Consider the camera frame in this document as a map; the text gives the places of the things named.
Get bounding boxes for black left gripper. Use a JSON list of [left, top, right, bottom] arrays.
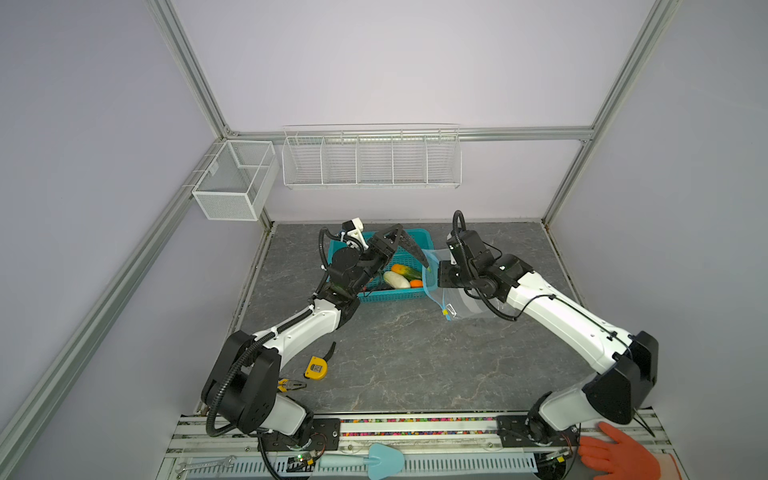
[[350, 225, 403, 296]]

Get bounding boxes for clear zip top bag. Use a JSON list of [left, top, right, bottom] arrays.
[[422, 249, 494, 321]]

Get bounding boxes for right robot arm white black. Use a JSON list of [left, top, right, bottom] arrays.
[[423, 211, 659, 445]]

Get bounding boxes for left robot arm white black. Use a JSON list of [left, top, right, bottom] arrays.
[[201, 218, 428, 443]]

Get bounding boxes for orange gloved hand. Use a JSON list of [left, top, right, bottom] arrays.
[[579, 422, 662, 480]]

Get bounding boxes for teal plastic basket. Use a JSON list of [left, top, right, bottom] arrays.
[[326, 227, 437, 302]]

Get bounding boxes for yellow tape measure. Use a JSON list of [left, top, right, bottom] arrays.
[[304, 342, 337, 381]]

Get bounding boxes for teal silicone spatula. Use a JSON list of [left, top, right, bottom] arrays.
[[318, 443, 405, 480]]

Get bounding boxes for silver wrench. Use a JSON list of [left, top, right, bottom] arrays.
[[175, 455, 237, 479]]

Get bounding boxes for white wire wall rack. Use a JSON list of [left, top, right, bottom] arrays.
[[282, 123, 463, 189]]

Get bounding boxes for white mesh wall box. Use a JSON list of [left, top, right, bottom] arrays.
[[193, 140, 280, 221]]

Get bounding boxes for yellow handled pliers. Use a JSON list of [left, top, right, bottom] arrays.
[[277, 378, 307, 393]]

